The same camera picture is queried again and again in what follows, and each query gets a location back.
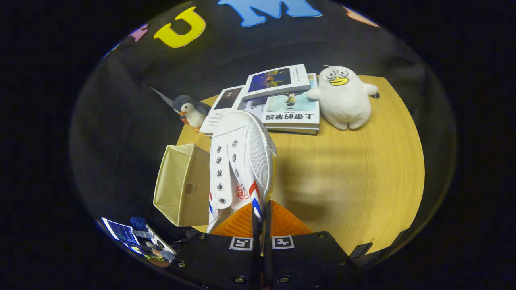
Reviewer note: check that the beige fabric storage box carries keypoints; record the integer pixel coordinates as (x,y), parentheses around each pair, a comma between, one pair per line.
(181,181)

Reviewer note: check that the white printed booklet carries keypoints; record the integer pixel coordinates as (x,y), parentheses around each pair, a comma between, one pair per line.
(254,105)

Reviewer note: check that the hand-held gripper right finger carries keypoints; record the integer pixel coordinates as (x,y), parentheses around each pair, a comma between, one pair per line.
(306,262)

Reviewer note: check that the blue photo cover book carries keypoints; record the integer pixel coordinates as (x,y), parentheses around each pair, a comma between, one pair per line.
(278,80)

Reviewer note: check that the blue crumpled cloth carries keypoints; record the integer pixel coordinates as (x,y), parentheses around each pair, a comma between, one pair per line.
(138,222)

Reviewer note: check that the white duck plush toy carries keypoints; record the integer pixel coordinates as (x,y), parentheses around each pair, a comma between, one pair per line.
(346,104)

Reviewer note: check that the white canvas shoe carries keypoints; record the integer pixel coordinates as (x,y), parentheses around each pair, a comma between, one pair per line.
(242,153)

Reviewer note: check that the computer screen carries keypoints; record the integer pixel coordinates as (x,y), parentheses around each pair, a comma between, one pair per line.
(119,231)

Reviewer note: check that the teal cover thick book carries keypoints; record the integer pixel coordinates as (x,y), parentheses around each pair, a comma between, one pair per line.
(290,117)

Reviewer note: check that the white portrait cover book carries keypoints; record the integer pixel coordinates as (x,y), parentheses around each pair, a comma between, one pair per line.
(225,100)

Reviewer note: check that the grey penguin plush toy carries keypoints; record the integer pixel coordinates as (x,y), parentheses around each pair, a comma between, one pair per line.
(193,114)

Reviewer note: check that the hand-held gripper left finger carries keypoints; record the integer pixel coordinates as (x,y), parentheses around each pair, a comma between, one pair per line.
(217,262)

